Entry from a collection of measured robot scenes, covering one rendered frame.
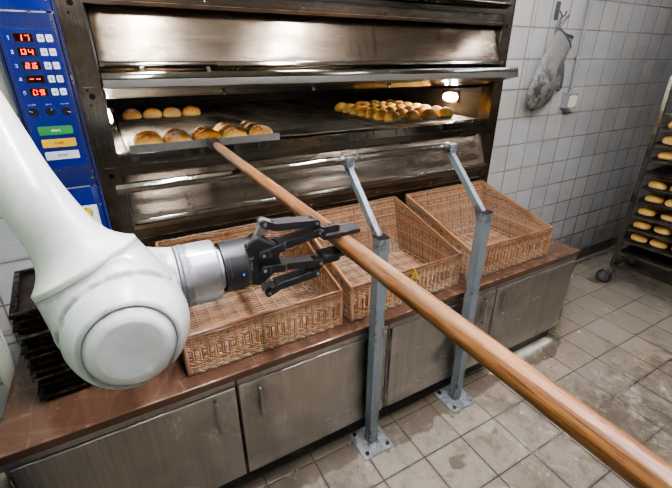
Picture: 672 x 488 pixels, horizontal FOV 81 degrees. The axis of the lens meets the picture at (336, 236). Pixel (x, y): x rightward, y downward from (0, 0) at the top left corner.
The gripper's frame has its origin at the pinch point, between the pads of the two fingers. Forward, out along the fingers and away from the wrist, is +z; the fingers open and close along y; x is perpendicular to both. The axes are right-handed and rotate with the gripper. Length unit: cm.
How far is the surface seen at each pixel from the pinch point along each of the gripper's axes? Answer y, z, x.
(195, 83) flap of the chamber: -21, -5, -85
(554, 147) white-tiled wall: 22, 214, -101
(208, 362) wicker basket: 59, -18, -51
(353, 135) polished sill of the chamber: 3, 63, -101
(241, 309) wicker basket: 61, 0, -77
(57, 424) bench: 62, -59, -49
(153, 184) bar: 3, -24, -63
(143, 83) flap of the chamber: -22, -20, -85
